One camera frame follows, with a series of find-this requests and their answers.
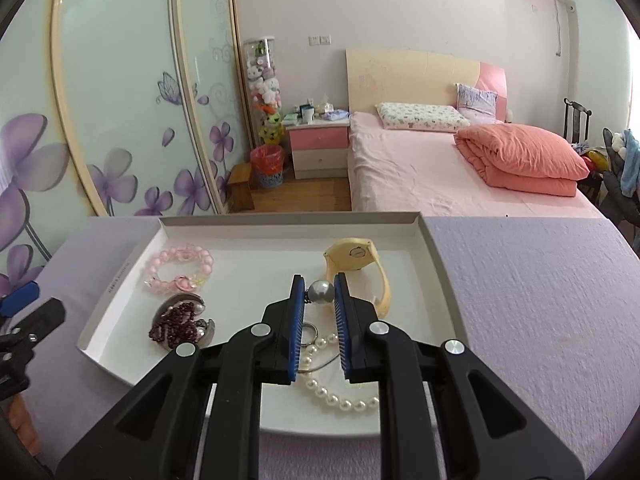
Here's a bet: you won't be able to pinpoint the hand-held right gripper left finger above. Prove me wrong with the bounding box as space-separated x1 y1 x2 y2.
55 275 306 480

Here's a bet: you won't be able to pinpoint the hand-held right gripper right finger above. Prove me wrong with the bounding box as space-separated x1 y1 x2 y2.
333 273 586 480

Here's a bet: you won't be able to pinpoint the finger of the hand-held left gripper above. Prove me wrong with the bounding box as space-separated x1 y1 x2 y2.
0 282 40 317
0 297 67 401

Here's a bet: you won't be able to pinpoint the thin silver bangle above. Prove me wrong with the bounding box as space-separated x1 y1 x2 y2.
299 345 346 375

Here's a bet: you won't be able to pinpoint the white pearl strand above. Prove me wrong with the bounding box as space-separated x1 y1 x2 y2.
298 280 381 413

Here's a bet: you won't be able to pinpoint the grey cardboard tray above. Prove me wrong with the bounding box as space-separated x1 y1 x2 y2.
76 211 471 436

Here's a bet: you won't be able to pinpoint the dark red bead bracelet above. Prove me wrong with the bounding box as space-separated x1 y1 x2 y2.
148 302 201 348

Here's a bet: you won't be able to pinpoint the grey cuff bracelet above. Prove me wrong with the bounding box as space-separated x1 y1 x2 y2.
154 292 217 348

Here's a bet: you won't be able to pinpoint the yellow wrist watch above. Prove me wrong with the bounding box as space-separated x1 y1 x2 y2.
322 239 392 318

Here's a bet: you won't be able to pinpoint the small wooden stool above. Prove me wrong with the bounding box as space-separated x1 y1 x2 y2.
227 162 256 212

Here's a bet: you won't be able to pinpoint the trash bin with pink bag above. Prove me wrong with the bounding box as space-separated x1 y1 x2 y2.
250 145 285 190

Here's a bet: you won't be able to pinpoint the bed with pink sheet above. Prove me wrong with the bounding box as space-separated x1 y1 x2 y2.
347 112 608 218

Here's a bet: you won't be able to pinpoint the pink white nightstand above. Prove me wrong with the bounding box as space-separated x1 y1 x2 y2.
285 110 351 181

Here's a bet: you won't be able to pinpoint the patterned white pillow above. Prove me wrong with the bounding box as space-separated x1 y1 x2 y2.
375 102 471 132

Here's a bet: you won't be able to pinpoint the flower print wardrobe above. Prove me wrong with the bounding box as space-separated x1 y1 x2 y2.
0 0 256 301

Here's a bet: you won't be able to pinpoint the plush toy display tube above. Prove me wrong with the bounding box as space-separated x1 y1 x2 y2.
243 36 286 148

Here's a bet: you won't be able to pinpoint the folded pink quilt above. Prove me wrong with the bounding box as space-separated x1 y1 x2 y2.
453 123 591 197

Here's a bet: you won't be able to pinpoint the cream pink headboard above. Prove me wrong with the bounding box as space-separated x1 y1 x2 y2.
346 49 508 123

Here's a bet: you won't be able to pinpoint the purple pillow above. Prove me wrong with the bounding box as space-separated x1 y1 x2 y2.
455 83 499 122

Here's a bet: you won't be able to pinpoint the colourful toys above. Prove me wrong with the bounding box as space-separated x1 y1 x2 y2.
575 145 608 171

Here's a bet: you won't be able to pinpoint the dark wooden chair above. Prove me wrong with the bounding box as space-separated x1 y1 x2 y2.
562 98 593 143

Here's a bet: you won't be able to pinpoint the blue cloth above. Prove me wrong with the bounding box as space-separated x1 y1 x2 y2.
620 130 640 196

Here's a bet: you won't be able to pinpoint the pink bead bracelet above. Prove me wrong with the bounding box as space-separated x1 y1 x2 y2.
143 245 215 293

